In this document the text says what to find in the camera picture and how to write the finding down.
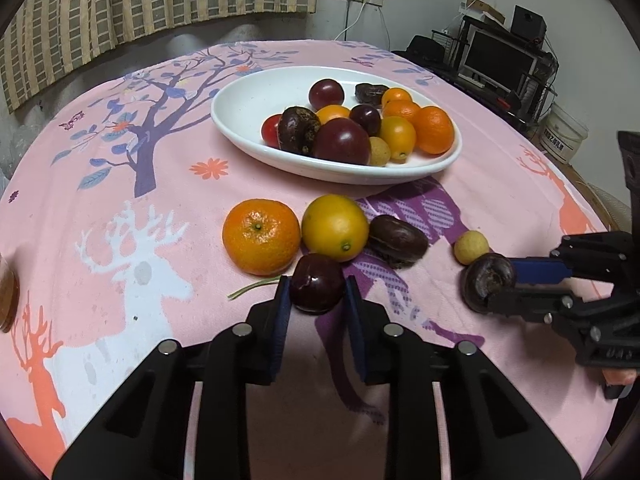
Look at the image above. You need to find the computer monitor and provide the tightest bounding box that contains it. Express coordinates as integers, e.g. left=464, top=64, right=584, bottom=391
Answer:
left=462, top=29, right=539, bottom=92

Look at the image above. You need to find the red tomato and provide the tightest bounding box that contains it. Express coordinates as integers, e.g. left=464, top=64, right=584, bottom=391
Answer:
left=261, top=114, right=283, bottom=149

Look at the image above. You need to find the person's right hand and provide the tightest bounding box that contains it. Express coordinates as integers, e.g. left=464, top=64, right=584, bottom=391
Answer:
left=602, top=369, right=639, bottom=387

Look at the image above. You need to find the black hat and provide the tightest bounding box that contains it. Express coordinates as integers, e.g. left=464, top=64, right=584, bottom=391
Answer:
left=404, top=35, right=447, bottom=62

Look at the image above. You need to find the beige lidded drink cup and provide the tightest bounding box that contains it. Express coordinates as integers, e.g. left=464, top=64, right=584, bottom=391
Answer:
left=0, top=256, right=21, bottom=333

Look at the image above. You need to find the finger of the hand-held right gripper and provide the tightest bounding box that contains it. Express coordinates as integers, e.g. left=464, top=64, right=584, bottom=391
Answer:
left=510, top=231, right=640, bottom=286
left=487, top=282, right=617, bottom=341

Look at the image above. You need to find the large orange mandarin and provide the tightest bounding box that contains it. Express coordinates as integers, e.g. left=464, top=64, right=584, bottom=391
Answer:
left=412, top=106, right=455, bottom=156

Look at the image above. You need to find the dark brown passion fruit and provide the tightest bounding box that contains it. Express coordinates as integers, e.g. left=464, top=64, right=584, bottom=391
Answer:
left=355, top=83, right=390, bottom=106
left=462, top=253, right=517, bottom=316
left=368, top=214, right=430, bottom=268

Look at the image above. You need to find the white power cable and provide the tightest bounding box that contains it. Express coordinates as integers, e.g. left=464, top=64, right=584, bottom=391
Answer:
left=379, top=2, right=394, bottom=52
left=334, top=0, right=367, bottom=42

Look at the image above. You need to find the orange mandarin with green stem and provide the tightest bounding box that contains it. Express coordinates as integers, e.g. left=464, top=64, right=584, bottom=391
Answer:
left=222, top=199, right=302, bottom=277

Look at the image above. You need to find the flat cardboard box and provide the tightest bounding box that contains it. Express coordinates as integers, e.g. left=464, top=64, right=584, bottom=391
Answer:
left=459, top=0, right=506, bottom=24

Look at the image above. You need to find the thin green twig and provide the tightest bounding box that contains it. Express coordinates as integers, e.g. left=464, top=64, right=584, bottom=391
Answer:
left=227, top=275, right=283, bottom=301

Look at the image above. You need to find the white plastic bucket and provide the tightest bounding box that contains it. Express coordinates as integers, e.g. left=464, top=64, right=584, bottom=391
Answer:
left=539, top=102, right=589, bottom=165

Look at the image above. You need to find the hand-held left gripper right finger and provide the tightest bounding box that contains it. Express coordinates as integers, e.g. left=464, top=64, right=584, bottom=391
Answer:
left=344, top=275, right=581, bottom=480

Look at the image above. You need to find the purple passion fruit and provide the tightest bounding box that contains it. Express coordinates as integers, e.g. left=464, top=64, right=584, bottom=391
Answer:
left=349, top=104, right=382, bottom=137
left=290, top=253, right=346, bottom=315
left=308, top=78, right=345, bottom=110
left=312, top=117, right=372, bottom=165

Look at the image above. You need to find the small pale yellow fruit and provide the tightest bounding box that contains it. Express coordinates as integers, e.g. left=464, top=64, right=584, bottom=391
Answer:
left=454, top=230, right=490, bottom=266
left=367, top=136, right=392, bottom=167

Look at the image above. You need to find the white oval plate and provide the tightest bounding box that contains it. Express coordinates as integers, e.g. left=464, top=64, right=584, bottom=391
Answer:
left=210, top=66, right=463, bottom=185

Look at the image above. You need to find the pink deer-print tablecloth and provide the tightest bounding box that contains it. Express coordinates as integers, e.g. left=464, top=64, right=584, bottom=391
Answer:
left=0, top=39, right=618, bottom=480

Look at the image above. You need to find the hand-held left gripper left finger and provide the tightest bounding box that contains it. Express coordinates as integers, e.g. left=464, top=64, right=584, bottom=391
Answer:
left=52, top=275, right=293, bottom=480

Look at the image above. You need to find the small orange mandarin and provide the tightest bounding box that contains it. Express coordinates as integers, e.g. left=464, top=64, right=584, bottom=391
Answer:
left=382, top=100, right=422, bottom=122
left=381, top=87, right=413, bottom=107
left=316, top=104, right=352, bottom=125

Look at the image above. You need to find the black speaker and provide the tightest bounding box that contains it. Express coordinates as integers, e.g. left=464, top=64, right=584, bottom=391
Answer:
left=511, top=5, right=547, bottom=44

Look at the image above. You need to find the beige woven seat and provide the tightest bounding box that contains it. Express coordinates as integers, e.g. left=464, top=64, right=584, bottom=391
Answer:
left=587, top=182, right=634, bottom=227

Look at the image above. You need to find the black computer rack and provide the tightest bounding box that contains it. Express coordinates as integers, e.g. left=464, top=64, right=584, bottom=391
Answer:
left=392, top=15, right=559, bottom=137

